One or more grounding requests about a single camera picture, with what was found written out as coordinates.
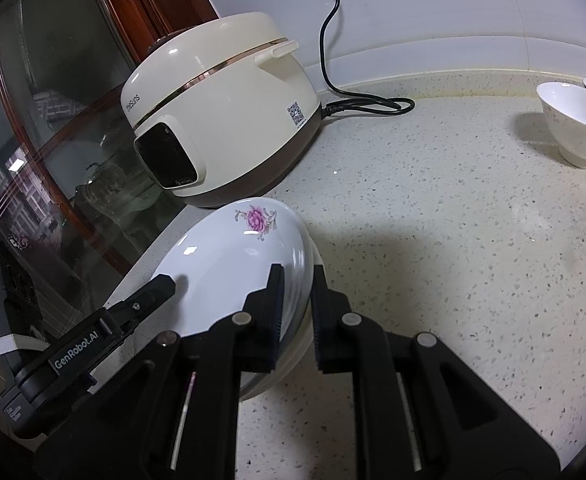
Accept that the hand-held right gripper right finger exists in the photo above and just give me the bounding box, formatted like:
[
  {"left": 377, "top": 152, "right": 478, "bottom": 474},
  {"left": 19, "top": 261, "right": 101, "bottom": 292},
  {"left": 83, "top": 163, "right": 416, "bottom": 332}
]
[{"left": 310, "top": 264, "right": 561, "bottom": 480}]

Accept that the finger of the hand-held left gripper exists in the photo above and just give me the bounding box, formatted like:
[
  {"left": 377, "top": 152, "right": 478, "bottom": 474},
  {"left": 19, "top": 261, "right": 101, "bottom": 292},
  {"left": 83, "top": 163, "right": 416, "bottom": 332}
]
[{"left": 105, "top": 275, "right": 176, "bottom": 333}]

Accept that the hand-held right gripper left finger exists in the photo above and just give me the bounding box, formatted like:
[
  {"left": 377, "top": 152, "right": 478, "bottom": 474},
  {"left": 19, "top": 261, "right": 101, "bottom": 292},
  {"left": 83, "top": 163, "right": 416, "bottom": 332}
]
[{"left": 33, "top": 262, "right": 286, "bottom": 480}]

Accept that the white footed bowl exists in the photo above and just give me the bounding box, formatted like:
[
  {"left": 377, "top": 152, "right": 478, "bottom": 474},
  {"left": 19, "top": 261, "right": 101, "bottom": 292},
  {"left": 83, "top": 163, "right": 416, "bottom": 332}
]
[{"left": 536, "top": 82, "right": 586, "bottom": 169}]

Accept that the cream rice cooker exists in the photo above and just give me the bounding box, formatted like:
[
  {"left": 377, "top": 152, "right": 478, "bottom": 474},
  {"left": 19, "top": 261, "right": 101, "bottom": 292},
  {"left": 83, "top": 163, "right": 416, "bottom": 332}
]
[{"left": 121, "top": 12, "right": 322, "bottom": 209}]

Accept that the wood-framed glass window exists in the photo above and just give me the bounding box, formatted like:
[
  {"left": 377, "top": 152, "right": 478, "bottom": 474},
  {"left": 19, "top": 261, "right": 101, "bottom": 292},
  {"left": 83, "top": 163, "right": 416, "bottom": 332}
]
[{"left": 0, "top": 0, "right": 218, "bottom": 281}]

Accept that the black power cord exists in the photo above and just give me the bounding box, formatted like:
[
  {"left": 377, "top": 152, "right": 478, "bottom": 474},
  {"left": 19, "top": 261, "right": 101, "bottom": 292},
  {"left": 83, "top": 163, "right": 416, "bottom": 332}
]
[{"left": 310, "top": 0, "right": 416, "bottom": 118}]

